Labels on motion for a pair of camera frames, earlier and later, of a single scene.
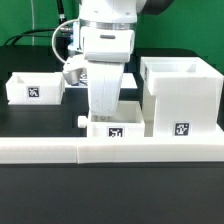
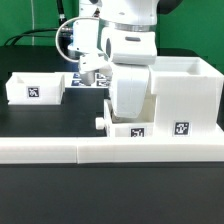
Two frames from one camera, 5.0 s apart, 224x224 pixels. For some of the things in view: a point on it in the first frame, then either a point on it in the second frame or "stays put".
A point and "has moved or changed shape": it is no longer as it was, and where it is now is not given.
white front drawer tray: [136, 119] has moved or changed shape
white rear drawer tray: [35, 88] stays put
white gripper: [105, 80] -> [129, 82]
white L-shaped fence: [111, 150] stays put
